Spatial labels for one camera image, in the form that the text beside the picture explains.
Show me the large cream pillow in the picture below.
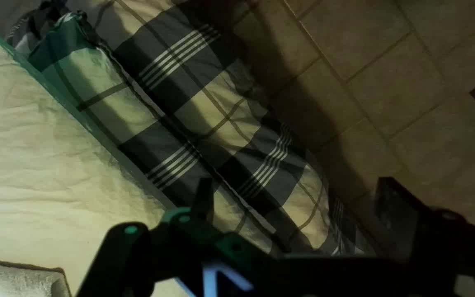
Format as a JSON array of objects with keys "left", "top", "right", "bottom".
[{"left": 0, "top": 22, "right": 186, "bottom": 297}]

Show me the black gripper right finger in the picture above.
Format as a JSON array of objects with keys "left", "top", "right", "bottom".
[{"left": 372, "top": 175, "right": 475, "bottom": 297}]

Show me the plaid pillow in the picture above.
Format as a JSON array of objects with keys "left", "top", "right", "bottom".
[{"left": 24, "top": 10, "right": 280, "bottom": 258}]

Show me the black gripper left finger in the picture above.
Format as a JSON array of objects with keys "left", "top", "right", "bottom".
[{"left": 75, "top": 177, "right": 275, "bottom": 297}]

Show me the plaid comforter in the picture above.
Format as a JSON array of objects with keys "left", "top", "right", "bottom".
[{"left": 66, "top": 0, "right": 376, "bottom": 261}]

